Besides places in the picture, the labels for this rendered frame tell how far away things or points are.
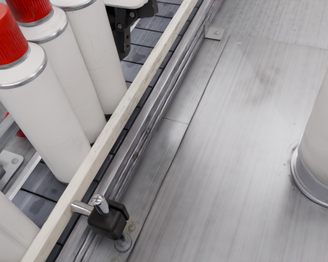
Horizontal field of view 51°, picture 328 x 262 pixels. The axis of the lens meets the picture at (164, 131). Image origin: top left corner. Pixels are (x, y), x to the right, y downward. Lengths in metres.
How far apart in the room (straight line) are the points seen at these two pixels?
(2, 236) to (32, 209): 0.10
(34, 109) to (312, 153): 0.25
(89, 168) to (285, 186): 0.21
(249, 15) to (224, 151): 0.34
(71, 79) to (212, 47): 0.31
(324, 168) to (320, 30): 0.36
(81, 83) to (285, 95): 0.25
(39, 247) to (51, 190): 0.09
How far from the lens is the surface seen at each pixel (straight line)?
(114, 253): 0.41
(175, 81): 0.53
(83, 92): 0.36
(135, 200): 0.43
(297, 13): 0.69
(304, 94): 0.47
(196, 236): 0.35
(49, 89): 0.30
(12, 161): 0.52
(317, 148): 0.33
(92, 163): 0.37
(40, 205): 0.41
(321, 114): 0.30
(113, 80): 0.41
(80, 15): 0.35
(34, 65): 0.29
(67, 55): 0.33
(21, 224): 0.34
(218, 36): 0.62
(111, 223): 0.33
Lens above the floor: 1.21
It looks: 52 degrees down
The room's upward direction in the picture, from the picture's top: 10 degrees counter-clockwise
